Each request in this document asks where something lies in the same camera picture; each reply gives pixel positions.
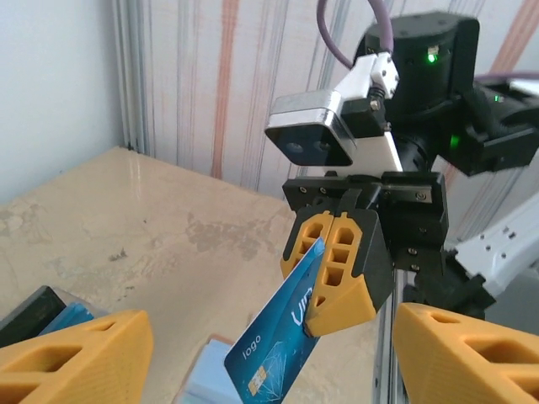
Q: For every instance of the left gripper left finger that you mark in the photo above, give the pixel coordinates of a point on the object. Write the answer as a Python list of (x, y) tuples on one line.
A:
[(63, 366)]

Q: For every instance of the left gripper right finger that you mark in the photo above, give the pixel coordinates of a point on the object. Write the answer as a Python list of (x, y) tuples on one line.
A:
[(463, 362)]

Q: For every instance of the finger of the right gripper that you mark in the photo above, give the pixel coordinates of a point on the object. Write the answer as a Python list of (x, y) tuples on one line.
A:
[(358, 273), (305, 240)]

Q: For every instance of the blue logo diamond card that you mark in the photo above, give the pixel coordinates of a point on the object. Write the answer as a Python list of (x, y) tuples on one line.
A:
[(269, 345)]

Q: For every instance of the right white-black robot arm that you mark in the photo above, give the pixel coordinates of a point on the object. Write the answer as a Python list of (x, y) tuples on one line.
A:
[(505, 252)]

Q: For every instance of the blue VIP card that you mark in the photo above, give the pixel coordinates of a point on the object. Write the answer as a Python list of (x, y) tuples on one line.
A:
[(80, 313)]

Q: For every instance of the black VIP card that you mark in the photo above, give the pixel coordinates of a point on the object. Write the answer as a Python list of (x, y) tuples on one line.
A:
[(29, 309)]

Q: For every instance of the striped translucent side panel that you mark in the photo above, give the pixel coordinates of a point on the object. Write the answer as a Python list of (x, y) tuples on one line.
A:
[(236, 84)]

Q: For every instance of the aluminium rail frame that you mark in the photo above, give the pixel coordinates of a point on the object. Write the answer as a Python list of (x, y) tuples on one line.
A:
[(385, 366)]

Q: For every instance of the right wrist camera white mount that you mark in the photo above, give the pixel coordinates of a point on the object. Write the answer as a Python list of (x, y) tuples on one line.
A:
[(311, 126)]

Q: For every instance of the aluminium corner post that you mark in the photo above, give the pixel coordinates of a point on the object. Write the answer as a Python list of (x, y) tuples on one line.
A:
[(130, 76)]

